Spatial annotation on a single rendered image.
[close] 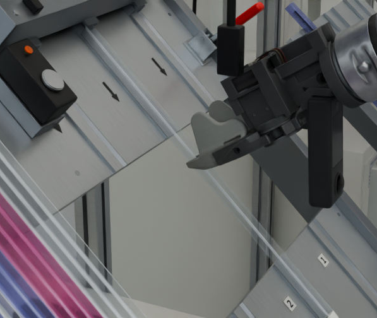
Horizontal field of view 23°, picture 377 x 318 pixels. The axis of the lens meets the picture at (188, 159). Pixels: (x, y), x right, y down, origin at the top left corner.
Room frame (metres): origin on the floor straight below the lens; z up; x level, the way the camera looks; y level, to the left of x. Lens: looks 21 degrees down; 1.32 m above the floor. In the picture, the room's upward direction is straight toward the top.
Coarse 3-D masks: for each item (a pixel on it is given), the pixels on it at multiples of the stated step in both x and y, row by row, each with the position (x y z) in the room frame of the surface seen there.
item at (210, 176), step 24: (96, 48) 0.98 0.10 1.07; (120, 72) 0.97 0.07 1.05; (144, 96) 0.96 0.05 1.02; (168, 120) 0.95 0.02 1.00; (192, 144) 0.94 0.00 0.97; (216, 192) 0.92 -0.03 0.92; (240, 216) 0.90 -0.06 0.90; (264, 240) 0.89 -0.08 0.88; (288, 264) 0.88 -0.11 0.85; (312, 288) 0.88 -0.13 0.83
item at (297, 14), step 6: (288, 6) 1.23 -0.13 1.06; (294, 6) 1.23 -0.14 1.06; (288, 12) 1.23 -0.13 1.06; (294, 12) 1.22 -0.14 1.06; (300, 12) 1.22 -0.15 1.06; (294, 18) 1.22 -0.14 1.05; (300, 18) 1.22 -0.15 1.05; (306, 18) 1.22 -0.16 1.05; (300, 24) 1.22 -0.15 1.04; (306, 24) 1.21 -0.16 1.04; (312, 24) 1.22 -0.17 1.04; (306, 30) 1.21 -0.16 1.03; (312, 30) 1.21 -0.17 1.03
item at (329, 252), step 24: (336, 216) 1.04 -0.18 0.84; (312, 240) 0.97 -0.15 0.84; (336, 240) 1.00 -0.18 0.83; (360, 240) 1.03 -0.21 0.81; (312, 264) 0.93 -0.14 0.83; (336, 264) 0.96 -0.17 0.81; (360, 264) 0.99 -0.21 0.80; (264, 288) 0.84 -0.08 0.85; (288, 288) 0.87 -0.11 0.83; (336, 288) 0.92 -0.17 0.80; (360, 288) 0.95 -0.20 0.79; (240, 312) 0.79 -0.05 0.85; (264, 312) 0.81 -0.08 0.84; (288, 312) 0.84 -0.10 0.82; (312, 312) 0.86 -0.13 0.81; (336, 312) 0.89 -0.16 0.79; (360, 312) 0.92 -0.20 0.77
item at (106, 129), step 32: (160, 0) 1.16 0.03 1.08; (64, 32) 0.97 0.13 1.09; (128, 32) 1.06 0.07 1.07; (160, 32) 1.10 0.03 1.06; (64, 64) 0.93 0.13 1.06; (96, 64) 0.96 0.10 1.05; (128, 64) 1.00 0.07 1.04; (160, 64) 1.05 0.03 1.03; (192, 64) 1.09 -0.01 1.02; (96, 96) 0.92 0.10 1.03; (128, 96) 0.96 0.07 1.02; (160, 96) 1.00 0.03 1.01; (192, 96) 1.04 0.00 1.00; (224, 96) 1.09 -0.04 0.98; (0, 128) 0.79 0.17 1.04; (64, 128) 0.85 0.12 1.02; (96, 128) 0.87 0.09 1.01; (128, 128) 0.91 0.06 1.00; (160, 128) 0.95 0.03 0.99; (32, 160) 0.78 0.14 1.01; (64, 160) 0.81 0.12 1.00; (96, 160) 0.84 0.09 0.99; (128, 160) 0.87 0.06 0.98; (64, 192) 0.78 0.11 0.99
